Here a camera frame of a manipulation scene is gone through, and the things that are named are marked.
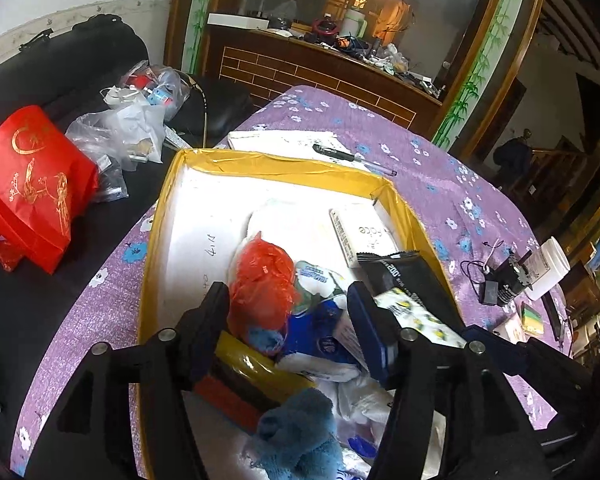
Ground black sofa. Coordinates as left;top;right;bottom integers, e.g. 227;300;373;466
0;15;256;480

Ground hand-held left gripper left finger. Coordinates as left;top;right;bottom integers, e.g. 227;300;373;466
45;280;231;480

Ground blue-grey towel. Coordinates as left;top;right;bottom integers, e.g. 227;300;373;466
245;325;348;480

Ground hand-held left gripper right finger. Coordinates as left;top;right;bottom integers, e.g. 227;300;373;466
346;280;551;480

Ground black motor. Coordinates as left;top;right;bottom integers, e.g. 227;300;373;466
482;242;533;308

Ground white soap box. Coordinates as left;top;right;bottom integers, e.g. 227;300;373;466
329;202;401;268

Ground black pen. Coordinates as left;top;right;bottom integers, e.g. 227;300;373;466
312;143;398;177

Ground white notebook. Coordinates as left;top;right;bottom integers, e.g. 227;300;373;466
227;129;353;161

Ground white plastic jar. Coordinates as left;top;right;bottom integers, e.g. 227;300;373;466
525;236;571;301

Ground wooden glass cabinet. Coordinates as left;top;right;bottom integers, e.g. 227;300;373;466
162;0;551;161

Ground yellow-taped white box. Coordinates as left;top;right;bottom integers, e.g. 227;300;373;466
132;147;461;480

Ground clear plastic bag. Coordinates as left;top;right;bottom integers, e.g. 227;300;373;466
100;59;186;123

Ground zip bag of coloured sponges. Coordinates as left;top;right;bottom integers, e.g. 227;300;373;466
192;330;318;433

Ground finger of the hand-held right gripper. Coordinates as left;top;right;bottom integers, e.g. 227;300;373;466
460;324;529;376

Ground small red plastic bag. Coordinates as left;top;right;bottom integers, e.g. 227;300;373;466
0;230;26;273

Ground red gift bag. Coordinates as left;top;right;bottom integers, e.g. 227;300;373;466
0;105;101;275

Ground blue floral tissue pack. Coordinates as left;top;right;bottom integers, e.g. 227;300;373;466
280;259;376;376

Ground wooden staircase railing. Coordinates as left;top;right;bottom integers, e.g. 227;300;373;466
495;127;596;216

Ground green yellow sponge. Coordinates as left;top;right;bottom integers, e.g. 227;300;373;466
520;310;546;336

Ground purple floral tablecloth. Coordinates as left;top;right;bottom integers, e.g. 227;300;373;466
10;85;576;480

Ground black tissue pack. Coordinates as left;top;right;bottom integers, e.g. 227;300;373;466
356;251;461;331

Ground lemon print tissue pack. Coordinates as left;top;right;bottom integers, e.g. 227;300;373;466
375;290;468;351

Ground wooden sideboard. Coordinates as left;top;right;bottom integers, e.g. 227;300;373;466
565;240;600;321

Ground white plastic bag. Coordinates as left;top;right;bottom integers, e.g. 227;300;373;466
65;100;166;203

